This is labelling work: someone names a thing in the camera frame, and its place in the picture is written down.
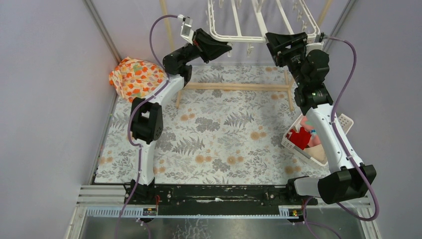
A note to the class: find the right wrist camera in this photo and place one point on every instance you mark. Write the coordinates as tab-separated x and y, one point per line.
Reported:
320	37

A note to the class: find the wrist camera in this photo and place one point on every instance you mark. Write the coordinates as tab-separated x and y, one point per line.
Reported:
186	29
320	37

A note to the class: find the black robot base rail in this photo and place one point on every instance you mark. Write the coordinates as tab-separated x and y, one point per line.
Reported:
231	197

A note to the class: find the pink green patterned sock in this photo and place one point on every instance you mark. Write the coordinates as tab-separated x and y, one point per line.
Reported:
307	125

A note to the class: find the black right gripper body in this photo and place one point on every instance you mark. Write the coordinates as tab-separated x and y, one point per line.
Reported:
295	54

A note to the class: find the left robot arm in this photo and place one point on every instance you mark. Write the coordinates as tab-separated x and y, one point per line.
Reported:
145	124

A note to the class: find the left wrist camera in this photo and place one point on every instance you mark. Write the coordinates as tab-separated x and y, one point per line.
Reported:
186	29

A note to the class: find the white slotted cable duct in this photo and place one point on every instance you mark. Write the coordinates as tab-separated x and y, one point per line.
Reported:
277	212

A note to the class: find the pink blue lettered sock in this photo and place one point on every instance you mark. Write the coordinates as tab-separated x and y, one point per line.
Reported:
314	140

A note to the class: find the floral patterned table mat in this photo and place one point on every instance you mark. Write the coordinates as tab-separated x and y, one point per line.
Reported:
215	136

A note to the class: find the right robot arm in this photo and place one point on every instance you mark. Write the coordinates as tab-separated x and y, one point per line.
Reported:
349	177

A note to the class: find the beige sock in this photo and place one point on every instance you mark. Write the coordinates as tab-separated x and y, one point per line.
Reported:
317	152

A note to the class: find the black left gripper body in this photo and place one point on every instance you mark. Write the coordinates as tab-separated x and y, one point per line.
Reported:
201	41

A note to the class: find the red sock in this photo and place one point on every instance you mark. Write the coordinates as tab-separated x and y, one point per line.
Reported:
299	138

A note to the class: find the white clip sock hanger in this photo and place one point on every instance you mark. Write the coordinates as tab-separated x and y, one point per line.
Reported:
292	12

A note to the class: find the orange floral cloth bundle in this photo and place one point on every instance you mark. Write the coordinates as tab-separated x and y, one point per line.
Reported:
134	78

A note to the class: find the wooden drying rack stand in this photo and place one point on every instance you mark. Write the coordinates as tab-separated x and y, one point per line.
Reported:
289	85

